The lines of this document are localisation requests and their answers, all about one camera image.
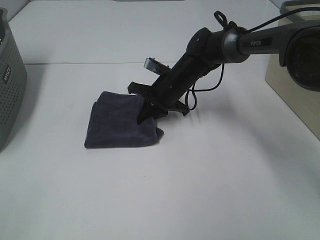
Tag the dark grey towel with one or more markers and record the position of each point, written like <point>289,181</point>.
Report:
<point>113,123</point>

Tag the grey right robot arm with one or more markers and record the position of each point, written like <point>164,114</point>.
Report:
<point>296,44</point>

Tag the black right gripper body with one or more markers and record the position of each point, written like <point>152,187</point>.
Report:
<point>166,91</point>

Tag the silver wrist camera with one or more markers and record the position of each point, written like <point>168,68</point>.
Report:
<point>155,66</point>

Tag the grey perforated plastic basket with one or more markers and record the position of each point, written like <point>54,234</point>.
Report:
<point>13,79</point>

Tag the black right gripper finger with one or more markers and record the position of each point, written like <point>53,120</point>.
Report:
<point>150,110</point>

